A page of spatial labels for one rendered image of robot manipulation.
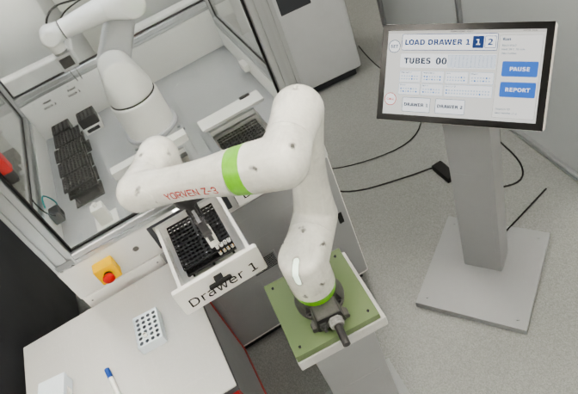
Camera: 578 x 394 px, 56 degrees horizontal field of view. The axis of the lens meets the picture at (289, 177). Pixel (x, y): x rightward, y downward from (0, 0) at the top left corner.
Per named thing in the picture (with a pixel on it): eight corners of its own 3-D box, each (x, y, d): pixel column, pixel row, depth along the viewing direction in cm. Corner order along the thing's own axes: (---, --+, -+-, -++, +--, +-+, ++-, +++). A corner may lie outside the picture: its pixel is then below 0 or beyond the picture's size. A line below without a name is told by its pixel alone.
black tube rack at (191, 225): (239, 253, 177) (232, 241, 173) (192, 281, 175) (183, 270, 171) (218, 214, 194) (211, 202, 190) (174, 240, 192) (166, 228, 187)
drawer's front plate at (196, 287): (267, 267, 172) (256, 245, 165) (187, 316, 168) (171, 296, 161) (266, 263, 173) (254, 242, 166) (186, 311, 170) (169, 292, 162)
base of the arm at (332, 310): (369, 339, 148) (365, 329, 144) (319, 363, 147) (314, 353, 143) (333, 267, 166) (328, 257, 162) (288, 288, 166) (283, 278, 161)
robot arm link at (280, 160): (324, 152, 122) (299, 114, 115) (314, 197, 114) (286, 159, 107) (257, 166, 131) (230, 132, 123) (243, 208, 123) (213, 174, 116)
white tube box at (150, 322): (168, 341, 171) (162, 335, 168) (144, 354, 170) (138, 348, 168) (161, 312, 180) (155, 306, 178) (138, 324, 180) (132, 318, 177)
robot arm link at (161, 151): (174, 125, 145) (140, 128, 149) (155, 158, 136) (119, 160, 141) (196, 163, 154) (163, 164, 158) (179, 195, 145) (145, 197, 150)
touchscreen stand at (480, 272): (526, 335, 215) (519, 146, 148) (416, 306, 238) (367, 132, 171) (550, 237, 242) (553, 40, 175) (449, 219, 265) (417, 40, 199)
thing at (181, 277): (260, 263, 172) (253, 251, 168) (188, 306, 169) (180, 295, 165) (219, 194, 202) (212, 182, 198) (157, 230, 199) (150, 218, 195)
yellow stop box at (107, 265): (123, 276, 186) (112, 263, 182) (104, 287, 185) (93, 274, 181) (120, 267, 190) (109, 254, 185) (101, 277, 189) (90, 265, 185)
